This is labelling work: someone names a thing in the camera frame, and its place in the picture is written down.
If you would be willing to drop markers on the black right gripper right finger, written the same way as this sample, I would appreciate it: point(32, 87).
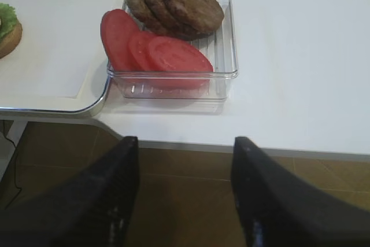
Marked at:
point(277, 208)

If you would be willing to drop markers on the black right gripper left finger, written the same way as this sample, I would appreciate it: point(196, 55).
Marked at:
point(93, 208)

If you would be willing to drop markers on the green lettuce leaf on burger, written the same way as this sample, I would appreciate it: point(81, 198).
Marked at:
point(8, 19)

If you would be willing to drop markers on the white metal serving tray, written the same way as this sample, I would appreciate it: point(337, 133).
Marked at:
point(87, 103)

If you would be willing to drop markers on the red tomato slice front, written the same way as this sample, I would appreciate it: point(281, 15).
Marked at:
point(168, 54)

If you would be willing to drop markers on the red tomato slice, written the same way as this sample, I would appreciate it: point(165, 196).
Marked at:
point(168, 54)
point(137, 51)
point(116, 29)

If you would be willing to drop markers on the red tomato slice middle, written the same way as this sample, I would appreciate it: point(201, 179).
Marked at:
point(137, 51)

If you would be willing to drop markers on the clear plastic patty tomato container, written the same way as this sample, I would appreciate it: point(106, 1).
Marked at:
point(218, 47)

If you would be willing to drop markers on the white paper tray liner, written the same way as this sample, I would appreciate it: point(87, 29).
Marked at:
point(60, 41)

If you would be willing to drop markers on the red tomato slice back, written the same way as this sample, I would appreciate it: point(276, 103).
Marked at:
point(116, 29)

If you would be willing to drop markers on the bottom bun of burger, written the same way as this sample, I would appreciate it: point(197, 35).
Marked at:
point(11, 40)

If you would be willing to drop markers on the brown patty middle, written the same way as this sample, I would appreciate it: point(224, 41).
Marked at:
point(172, 25)

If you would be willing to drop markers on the brown patty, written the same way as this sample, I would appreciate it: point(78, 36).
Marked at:
point(141, 11)
point(205, 16)
point(172, 25)

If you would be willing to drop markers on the brown patty left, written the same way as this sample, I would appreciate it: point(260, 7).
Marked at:
point(141, 11)

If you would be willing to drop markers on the brown patty front right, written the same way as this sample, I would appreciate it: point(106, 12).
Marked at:
point(205, 16)

